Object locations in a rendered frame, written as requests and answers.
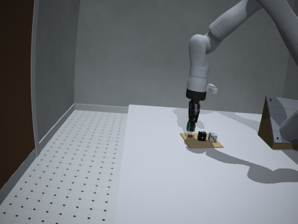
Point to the grey die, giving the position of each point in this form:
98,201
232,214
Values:
212,137

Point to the tan flat mat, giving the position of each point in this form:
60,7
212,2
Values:
192,141

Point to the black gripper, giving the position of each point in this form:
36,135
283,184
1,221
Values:
195,106

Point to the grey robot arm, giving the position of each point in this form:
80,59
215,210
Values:
287,24

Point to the black die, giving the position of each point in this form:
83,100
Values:
201,136

